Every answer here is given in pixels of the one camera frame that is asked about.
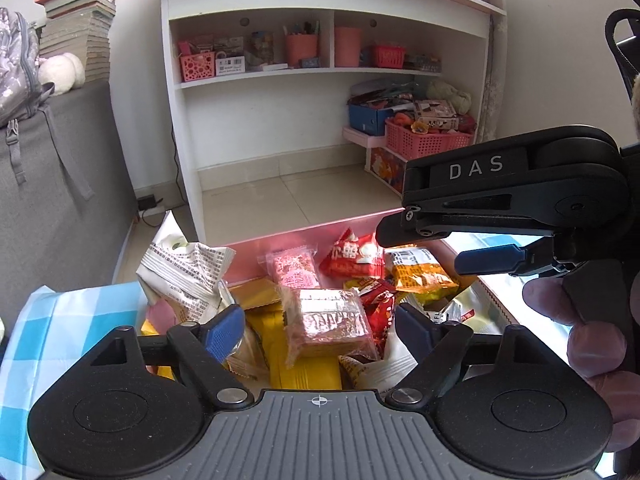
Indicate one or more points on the white plush toy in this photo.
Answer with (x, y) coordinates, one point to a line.
(62, 74)

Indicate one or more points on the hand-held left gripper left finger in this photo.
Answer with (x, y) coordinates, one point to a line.
(225, 331)

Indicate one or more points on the yellow snack packet ribbed seam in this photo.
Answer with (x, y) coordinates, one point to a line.
(300, 375)

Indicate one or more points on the white snack packet green print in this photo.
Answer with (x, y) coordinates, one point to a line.
(185, 270)

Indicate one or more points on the grey sofa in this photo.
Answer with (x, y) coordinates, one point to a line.
(60, 185)

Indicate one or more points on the silver box with pink lining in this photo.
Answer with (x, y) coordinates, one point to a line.
(300, 232)

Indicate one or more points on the clear pink biscuit packet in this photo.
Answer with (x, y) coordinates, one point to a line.
(292, 267)

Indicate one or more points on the clear orange wafer packet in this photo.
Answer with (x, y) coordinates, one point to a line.
(325, 322)

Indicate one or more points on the large pink plastic basket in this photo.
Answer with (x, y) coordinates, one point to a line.
(427, 142)

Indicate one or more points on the pink pen cup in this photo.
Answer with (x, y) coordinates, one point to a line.
(302, 51)

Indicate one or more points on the printed storage box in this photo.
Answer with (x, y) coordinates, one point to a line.
(387, 172)

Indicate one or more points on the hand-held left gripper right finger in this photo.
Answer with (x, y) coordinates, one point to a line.
(420, 329)

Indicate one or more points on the gold snack packet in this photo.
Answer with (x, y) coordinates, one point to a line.
(255, 294)

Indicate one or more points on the blue checked tablecloth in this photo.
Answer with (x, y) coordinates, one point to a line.
(60, 320)

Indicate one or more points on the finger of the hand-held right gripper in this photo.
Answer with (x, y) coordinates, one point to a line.
(490, 259)
(450, 222)

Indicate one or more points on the small pink perforated basket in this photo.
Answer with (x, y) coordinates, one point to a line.
(197, 67)

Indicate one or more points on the silver backpack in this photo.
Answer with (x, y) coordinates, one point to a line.
(17, 70)

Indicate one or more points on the pink step shelf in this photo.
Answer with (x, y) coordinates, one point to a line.
(360, 136)

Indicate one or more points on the white snack packet red label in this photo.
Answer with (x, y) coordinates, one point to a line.
(470, 315)

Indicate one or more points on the stack of books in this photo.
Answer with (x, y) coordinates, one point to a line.
(80, 25)

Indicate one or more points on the person's right hand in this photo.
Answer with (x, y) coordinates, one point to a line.
(597, 347)

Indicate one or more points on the small red basket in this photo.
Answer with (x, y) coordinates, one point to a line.
(387, 57)

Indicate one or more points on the dark red snack packet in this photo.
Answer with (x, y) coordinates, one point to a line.
(380, 305)

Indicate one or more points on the white snack packet grey text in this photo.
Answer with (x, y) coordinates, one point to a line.
(385, 372)

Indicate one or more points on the red snack packet white print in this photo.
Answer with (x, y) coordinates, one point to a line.
(350, 255)

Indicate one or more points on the blue cardboard box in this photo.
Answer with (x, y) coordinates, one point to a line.
(367, 119)

